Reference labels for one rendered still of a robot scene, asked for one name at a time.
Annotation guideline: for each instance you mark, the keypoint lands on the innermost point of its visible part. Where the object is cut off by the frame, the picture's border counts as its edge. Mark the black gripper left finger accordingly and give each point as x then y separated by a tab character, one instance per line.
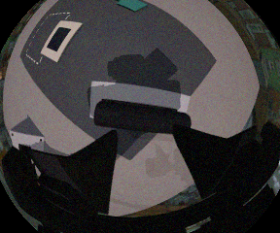
89	170

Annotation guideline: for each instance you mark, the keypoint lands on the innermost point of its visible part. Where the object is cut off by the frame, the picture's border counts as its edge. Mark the beige square tile with dark centre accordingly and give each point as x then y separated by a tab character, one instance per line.
60	39

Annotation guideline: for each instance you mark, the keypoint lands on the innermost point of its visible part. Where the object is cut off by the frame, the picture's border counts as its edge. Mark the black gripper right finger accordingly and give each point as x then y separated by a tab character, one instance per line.
209	156

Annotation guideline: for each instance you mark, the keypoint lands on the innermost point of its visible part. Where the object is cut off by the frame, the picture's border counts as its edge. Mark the teal trowel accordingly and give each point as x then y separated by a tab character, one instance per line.
132	5

